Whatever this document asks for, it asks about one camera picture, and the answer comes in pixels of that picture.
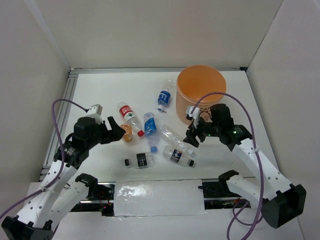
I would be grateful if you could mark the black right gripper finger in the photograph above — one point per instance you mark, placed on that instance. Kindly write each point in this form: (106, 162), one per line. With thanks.
(191, 139)
(192, 131)

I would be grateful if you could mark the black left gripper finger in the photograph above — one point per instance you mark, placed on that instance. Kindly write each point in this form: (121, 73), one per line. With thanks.
(114, 126)
(115, 135)

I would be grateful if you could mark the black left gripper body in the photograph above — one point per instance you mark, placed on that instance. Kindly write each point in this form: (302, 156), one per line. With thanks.
(100, 136)

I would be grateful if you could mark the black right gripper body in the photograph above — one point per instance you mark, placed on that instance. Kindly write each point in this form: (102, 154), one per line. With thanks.
(209, 128)

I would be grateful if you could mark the orange drink bottle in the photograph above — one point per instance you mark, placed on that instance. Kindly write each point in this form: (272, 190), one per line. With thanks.
(127, 137)

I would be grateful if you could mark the dark label bottle black cap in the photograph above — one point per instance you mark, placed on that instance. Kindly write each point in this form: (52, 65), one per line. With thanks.
(179, 157)

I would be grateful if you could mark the clear unlabelled bottle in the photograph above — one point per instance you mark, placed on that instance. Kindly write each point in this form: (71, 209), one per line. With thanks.
(172, 138)

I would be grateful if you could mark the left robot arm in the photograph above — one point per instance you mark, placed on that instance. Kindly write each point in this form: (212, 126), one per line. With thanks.
(46, 207)

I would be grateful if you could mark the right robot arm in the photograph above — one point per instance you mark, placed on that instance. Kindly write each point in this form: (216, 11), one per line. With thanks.
(277, 198)

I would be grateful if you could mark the orange plastic bin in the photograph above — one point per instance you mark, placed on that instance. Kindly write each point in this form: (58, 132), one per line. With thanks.
(193, 83)

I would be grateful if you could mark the red label clear bottle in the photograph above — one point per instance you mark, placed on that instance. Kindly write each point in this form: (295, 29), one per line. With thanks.
(130, 118)

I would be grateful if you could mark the blue label bottle blue cap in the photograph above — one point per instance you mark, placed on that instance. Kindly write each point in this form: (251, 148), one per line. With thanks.
(150, 131)

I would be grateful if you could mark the blue label bottle white neck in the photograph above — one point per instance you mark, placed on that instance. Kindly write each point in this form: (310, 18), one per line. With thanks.
(165, 95)

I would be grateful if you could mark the white taped cover sheet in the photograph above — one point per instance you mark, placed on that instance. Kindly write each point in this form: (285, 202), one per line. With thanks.
(158, 198)

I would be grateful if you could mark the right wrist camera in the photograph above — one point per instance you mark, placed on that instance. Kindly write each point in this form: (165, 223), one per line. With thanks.
(192, 113)

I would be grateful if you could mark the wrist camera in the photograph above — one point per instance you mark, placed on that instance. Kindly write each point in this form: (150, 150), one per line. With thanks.
(192, 113)
(95, 109)

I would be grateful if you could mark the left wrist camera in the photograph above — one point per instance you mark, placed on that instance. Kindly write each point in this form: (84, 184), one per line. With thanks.
(95, 109)

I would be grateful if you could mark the aluminium table edge rail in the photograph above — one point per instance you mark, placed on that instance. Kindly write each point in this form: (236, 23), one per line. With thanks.
(139, 88)

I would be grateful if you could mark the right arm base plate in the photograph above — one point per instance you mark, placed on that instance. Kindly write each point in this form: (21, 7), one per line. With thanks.
(216, 197)

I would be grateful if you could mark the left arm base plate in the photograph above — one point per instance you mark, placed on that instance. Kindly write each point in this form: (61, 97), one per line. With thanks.
(101, 202)

